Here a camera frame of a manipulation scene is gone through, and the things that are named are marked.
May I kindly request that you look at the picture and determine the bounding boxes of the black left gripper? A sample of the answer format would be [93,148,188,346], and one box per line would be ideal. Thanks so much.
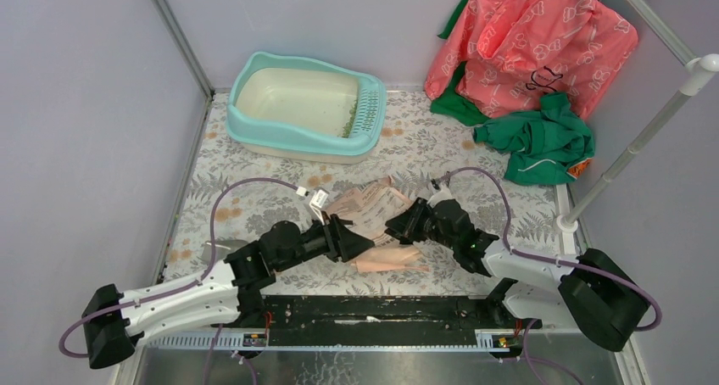
[276,213,375,275]

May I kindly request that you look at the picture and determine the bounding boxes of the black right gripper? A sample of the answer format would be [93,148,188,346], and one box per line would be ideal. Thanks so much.
[384,197,458,251]

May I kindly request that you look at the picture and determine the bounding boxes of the pink cat litter bag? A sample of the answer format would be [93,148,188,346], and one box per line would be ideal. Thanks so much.
[326,176,429,273]

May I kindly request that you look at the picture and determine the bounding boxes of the teal litter box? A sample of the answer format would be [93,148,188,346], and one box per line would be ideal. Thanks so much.
[226,52,387,165]

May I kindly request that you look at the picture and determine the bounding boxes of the grey litter scoop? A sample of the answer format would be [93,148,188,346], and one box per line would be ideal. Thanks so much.
[200,239,248,265]

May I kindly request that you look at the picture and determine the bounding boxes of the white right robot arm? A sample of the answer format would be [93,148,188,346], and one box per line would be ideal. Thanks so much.
[385,198,650,352]

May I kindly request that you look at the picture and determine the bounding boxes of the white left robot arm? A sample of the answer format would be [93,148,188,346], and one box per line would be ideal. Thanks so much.
[82,215,375,370]

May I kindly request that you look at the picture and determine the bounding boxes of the dark green garment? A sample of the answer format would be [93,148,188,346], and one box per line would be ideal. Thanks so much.
[429,0,566,128]

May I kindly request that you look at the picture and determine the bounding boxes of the green sweatshirt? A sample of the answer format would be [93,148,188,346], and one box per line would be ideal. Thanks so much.
[473,92,595,186]

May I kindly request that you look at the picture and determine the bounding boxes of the pink patterned jacket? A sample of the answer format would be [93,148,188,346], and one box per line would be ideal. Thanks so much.
[424,0,638,120]

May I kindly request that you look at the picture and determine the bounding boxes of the white pole stand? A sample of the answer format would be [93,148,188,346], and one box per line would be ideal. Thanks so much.
[555,53,718,234]

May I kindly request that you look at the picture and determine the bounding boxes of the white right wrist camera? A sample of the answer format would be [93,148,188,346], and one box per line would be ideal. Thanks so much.
[427,181,454,208]

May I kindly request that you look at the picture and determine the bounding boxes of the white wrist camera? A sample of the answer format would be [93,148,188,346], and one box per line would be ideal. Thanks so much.
[427,181,454,208]
[295,187,329,225]

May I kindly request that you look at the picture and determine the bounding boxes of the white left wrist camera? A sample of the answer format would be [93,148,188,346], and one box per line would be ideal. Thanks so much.
[295,187,329,225]

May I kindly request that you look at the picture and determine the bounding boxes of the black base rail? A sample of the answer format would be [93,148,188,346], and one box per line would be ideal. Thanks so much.
[228,295,529,348]

